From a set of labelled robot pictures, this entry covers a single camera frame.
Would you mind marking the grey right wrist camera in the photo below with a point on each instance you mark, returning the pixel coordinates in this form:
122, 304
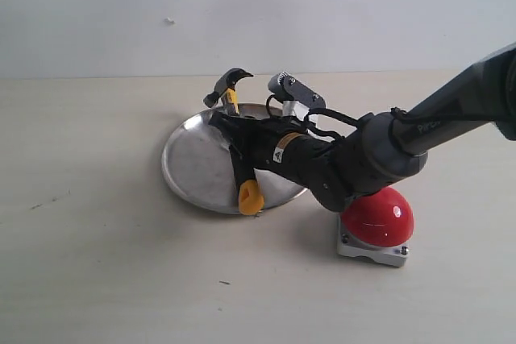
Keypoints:
296, 98

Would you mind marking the round steel plate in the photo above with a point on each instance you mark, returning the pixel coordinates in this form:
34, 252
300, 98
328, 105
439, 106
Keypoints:
196, 165

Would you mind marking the yellow black claw hammer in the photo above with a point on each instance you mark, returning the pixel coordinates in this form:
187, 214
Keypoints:
233, 128

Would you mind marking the red dome push button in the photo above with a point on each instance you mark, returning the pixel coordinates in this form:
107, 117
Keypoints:
376, 227

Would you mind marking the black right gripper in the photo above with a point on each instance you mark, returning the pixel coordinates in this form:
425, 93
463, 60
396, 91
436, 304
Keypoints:
282, 146

